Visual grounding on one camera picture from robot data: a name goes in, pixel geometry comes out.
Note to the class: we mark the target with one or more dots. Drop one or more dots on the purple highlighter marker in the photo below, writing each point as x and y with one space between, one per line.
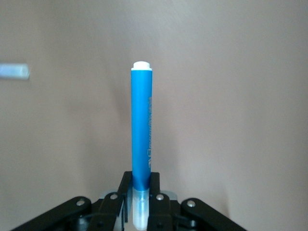
14 71

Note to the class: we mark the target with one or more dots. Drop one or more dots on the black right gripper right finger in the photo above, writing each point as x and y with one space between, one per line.
161 214

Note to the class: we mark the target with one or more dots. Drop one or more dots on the brown table cover sheet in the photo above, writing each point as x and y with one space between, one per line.
228 108

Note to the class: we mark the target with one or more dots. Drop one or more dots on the blue highlighter marker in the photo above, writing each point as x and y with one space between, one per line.
140 120

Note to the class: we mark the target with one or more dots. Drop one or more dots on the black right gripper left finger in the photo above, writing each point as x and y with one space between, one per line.
113 211

